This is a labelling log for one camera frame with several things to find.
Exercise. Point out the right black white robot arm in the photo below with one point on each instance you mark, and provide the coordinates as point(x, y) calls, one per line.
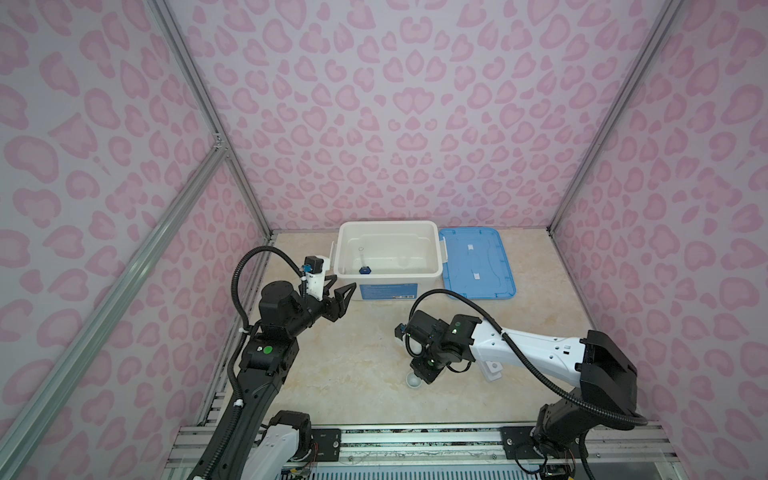
point(594, 380)

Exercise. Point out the blue plastic bin lid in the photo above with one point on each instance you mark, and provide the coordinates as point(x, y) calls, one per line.
point(477, 266)

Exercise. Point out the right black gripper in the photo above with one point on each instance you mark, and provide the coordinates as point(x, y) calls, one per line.
point(422, 373)

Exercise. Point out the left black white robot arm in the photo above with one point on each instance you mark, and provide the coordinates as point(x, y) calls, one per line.
point(264, 363)

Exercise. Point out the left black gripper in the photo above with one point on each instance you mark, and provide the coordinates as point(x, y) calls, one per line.
point(333, 309)

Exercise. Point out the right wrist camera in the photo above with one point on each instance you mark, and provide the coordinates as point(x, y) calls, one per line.
point(401, 331)

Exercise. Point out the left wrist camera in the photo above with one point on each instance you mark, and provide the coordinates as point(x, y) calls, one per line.
point(314, 271)

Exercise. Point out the white test tube rack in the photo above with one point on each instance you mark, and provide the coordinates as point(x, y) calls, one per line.
point(492, 371)

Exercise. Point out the blue base graduated cylinder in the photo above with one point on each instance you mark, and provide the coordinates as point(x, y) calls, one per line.
point(364, 268)

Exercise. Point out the aluminium mounting rail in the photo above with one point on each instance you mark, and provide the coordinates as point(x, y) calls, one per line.
point(474, 451)

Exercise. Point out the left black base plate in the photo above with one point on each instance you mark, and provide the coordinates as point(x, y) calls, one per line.
point(288, 444)

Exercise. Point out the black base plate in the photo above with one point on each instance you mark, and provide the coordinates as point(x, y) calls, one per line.
point(288, 444)
point(518, 443)

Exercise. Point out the white plastic storage bin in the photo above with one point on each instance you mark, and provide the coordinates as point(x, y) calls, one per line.
point(386, 242)

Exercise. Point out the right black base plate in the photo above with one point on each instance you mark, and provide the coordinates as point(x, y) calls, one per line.
point(518, 443)

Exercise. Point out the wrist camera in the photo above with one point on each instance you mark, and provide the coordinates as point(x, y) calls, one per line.
point(314, 271)
point(401, 331)

